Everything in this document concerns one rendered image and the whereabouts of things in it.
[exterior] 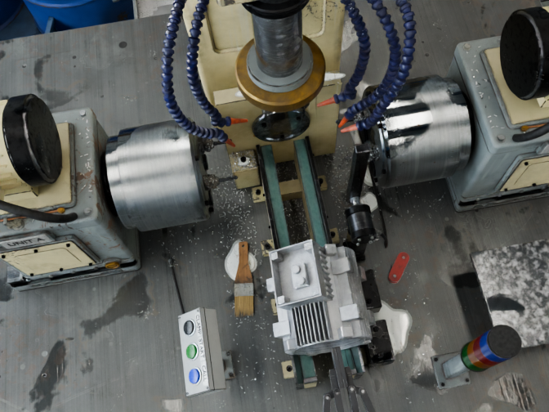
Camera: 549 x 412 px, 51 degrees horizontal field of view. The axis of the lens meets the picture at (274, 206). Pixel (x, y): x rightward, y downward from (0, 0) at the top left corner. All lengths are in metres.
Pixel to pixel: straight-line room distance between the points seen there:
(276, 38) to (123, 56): 0.98
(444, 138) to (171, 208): 0.63
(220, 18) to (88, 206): 0.50
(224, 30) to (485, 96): 0.60
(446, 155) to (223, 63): 0.57
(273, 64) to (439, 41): 0.92
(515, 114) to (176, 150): 0.74
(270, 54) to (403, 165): 0.44
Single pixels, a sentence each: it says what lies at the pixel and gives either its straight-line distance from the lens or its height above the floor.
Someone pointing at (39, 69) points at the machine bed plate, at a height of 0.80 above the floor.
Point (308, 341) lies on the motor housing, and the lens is 1.20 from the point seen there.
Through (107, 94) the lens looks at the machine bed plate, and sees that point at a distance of 1.88.
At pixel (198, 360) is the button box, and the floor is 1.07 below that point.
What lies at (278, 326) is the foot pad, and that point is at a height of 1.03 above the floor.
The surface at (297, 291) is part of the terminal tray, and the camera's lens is 1.22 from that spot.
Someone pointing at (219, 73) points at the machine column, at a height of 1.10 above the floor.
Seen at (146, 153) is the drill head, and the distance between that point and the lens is 1.31.
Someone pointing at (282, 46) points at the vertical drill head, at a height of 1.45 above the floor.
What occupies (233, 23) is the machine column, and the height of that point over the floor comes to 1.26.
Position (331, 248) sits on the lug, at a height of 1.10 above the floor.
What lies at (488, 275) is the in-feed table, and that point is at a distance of 1.48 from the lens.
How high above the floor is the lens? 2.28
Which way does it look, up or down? 67 degrees down
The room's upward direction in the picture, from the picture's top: 7 degrees counter-clockwise
